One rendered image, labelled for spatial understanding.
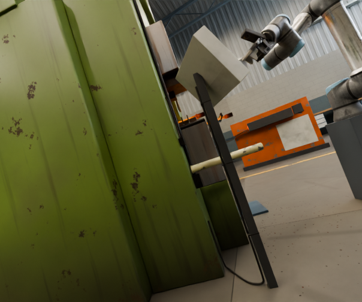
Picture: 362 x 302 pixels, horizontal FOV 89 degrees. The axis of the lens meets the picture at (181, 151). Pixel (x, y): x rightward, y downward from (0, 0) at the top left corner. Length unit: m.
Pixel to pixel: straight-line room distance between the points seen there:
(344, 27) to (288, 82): 7.85
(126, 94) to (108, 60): 0.26
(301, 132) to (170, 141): 4.29
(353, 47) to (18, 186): 2.26
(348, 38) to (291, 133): 3.56
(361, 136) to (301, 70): 8.14
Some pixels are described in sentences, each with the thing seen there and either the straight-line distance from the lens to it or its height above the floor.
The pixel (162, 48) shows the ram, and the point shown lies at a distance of 1.61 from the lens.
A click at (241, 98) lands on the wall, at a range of 9.28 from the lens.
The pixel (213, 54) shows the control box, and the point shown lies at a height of 1.06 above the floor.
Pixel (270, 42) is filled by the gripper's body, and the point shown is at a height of 1.11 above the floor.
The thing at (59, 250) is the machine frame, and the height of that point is 0.43.
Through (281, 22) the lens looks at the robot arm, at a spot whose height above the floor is 1.19.
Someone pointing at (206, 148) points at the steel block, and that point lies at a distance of 1.36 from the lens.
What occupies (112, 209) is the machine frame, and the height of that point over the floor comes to 0.56.
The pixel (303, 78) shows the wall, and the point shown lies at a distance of 9.65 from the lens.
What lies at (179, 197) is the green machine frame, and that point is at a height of 0.49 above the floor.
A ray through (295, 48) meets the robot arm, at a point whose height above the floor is 1.05.
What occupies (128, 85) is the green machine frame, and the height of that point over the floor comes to 1.24.
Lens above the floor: 0.66
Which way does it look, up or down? 4 degrees up
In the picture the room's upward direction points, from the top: 19 degrees counter-clockwise
